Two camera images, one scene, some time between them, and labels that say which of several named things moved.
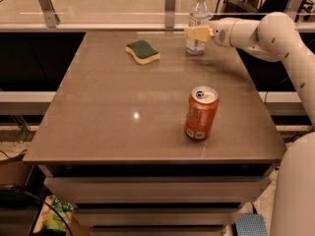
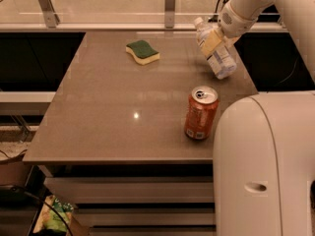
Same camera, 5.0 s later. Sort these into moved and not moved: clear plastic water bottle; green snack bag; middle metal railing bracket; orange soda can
Moved: clear plastic water bottle
Not moved: middle metal railing bracket; orange soda can; green snack bag
